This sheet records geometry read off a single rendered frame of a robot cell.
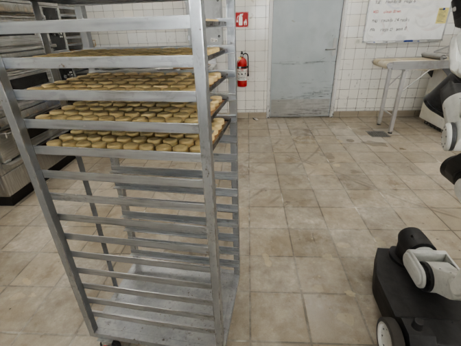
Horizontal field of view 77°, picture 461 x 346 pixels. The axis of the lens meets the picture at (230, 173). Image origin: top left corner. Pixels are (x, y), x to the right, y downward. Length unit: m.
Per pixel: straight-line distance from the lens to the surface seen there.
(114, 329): 1.64
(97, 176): 1.07
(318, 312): 1.81
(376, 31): 5.15
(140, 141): 1.04
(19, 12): 3.54
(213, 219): 0.94
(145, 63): 0.85
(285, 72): 4.93
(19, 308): 2.18
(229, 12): 1.20
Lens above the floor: 1.40
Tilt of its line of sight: 27 degrees down
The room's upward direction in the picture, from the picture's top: 2 degrees counter-clockwise
